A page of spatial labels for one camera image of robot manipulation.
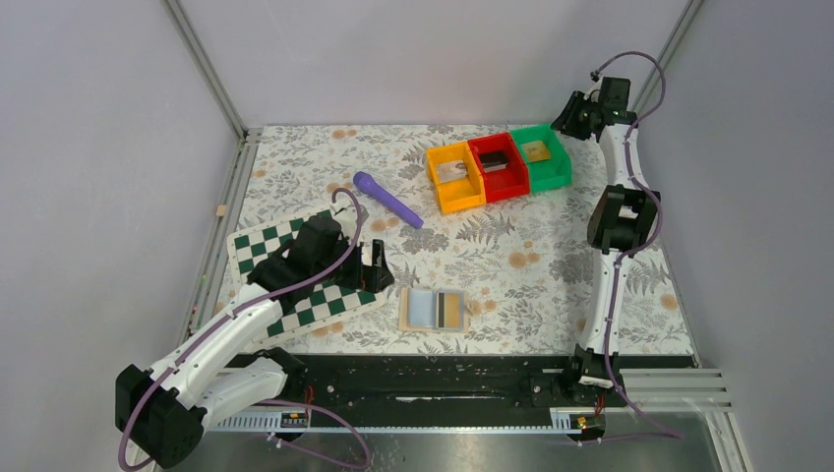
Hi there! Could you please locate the gold striped credit card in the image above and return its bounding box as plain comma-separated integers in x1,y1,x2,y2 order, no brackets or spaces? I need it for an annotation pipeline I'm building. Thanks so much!
521,140,552,163

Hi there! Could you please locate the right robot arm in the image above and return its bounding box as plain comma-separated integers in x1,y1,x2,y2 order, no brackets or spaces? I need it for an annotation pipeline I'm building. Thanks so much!
552,77,660,406

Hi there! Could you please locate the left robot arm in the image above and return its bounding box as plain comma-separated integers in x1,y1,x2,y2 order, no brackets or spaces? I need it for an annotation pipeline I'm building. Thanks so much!
115,215,392,471

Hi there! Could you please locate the black card in red bin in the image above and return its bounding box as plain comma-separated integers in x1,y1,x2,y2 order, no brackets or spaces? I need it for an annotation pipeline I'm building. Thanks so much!
479,150,508,173

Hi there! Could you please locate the silver card in yellow bin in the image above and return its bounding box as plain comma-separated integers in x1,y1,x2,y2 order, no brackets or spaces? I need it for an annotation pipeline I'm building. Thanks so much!
435,160,468,184

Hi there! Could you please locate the green white chessboard mat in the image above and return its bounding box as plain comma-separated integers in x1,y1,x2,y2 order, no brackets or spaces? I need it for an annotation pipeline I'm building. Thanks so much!
226,211,386,352

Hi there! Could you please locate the green plastic bin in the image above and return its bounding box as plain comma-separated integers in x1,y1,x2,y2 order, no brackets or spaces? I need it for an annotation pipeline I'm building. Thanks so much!
509,124,572,193

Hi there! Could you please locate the purple toy microphone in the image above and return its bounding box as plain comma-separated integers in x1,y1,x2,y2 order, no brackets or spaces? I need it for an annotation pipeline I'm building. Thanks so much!
352,171,424,229

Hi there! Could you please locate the red plastic bin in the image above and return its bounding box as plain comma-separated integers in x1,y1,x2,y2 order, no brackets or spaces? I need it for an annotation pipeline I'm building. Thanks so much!
467,133,530,204

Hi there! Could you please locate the yellow plastic bin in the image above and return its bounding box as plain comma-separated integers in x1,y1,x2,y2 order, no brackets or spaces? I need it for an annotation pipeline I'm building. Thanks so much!
426,142,487,214

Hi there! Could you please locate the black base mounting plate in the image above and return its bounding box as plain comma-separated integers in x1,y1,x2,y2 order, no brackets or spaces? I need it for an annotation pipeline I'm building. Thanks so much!
242,354,628,430

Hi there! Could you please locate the floral patterned table mat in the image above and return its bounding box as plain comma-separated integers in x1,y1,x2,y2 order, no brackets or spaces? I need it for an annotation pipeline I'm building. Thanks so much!
204,124,693,357

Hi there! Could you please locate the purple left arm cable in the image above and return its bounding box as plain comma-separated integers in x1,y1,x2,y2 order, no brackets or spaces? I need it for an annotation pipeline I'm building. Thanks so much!
117,187,373,472

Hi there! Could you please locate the white slotted cable duct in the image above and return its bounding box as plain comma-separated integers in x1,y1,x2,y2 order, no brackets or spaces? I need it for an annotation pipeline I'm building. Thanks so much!
208,407,584,435

